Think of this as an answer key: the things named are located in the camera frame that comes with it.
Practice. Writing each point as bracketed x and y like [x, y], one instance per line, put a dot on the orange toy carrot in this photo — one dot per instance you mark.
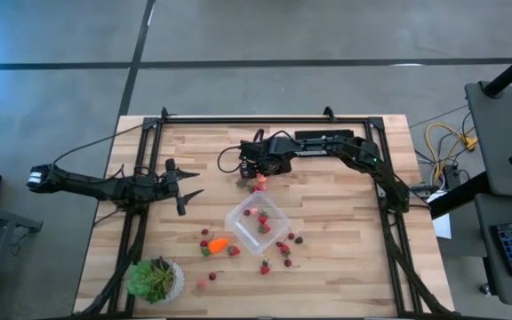
[217, 245]

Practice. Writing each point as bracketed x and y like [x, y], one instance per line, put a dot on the dark grey side desk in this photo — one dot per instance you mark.
[489, 266]
[500, 133]

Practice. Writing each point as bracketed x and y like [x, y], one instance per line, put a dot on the red cherry with long stem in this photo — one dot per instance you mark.
[288, 263]

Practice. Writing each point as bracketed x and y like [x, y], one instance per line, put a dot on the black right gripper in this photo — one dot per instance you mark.
[265, 157]

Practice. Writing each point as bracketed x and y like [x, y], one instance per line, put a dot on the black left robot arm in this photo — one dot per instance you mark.
[96, 189]

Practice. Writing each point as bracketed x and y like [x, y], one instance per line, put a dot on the red strawberry light green leaves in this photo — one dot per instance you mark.
[285, 249]

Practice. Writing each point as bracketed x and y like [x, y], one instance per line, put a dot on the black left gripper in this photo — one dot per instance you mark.
[171, 186]

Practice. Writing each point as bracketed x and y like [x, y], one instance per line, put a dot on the green succulent in white pot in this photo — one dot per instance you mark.
[149, 280]

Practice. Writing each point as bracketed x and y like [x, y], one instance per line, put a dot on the pale orange toy peach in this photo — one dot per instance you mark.
[261, 179]

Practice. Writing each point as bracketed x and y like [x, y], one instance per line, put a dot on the black desk crossbar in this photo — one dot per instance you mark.
[460, 193]

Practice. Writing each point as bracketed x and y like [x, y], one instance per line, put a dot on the black round pole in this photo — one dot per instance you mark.
[509, 71]

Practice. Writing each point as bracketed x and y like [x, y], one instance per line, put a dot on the white paper sheet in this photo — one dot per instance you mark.
[443, 226]

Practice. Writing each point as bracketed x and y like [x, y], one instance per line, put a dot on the red toy strawberry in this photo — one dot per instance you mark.
[265, 269]
[262, 218]
[256, 189]
[264, 229]
[234, 251]

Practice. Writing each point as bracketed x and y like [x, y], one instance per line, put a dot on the black power adapter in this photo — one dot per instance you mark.
[451, 175]

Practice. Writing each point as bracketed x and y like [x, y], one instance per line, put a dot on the black side bracket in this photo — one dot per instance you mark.
[422, 190]

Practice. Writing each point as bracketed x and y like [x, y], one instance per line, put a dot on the black folded cloth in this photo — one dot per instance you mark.
[327, 133]

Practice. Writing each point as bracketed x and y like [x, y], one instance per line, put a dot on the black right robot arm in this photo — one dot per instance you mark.
[327, 149]

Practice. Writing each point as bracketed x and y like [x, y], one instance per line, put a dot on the black caster wheel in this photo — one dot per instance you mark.
[485, 289]

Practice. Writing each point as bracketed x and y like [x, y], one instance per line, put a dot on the clear plastic tupperware container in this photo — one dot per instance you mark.
[245, 231]

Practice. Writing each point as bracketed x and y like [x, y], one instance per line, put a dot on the black metal table frame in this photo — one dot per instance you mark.
[260, 120]

